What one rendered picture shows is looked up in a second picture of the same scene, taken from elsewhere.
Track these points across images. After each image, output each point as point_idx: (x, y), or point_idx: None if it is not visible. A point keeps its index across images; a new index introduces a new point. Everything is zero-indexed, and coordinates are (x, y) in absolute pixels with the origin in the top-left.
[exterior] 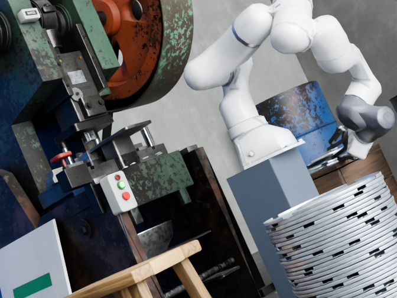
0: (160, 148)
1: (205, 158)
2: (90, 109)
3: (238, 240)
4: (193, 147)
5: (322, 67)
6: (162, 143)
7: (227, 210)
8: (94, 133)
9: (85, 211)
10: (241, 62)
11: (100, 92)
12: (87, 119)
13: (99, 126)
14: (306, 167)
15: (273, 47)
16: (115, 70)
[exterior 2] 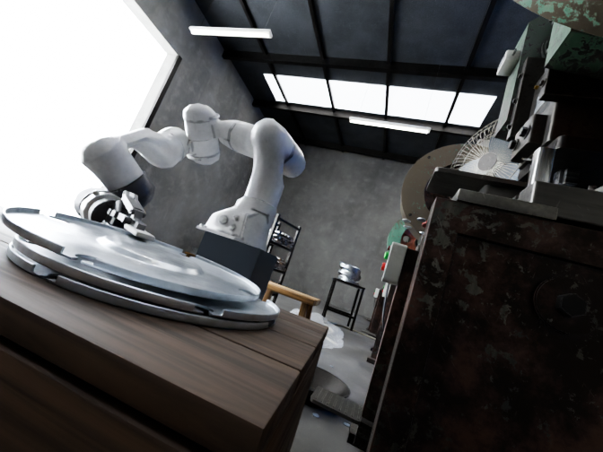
0: (524, 195)
1: (428, 224)
2: (512, 150)
3: (373, 426)
4: (453, 198)
5: (176, 164)
6: (532, 184)
7: (394, 350)
8: (565, 173)
9: None
10: (250, 157)
11: (572, 97)
12: (524, 161)
13: (559, 162)
14: (196, 254)
15: (217, 160)
16: (581, 38)
